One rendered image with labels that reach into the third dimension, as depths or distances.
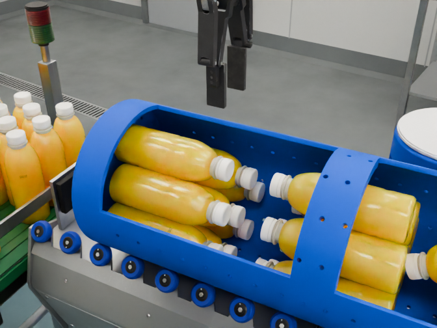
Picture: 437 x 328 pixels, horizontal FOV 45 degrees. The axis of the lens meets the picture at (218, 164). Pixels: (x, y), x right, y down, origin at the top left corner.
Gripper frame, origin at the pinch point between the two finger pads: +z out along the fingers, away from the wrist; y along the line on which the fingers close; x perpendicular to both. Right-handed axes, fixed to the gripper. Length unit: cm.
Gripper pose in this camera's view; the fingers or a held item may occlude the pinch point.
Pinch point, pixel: (226, 79)
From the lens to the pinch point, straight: 81.7
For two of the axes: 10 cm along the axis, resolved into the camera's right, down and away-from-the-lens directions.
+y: 4.6, -4.9, 7.4
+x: -8.9, -2.4, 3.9
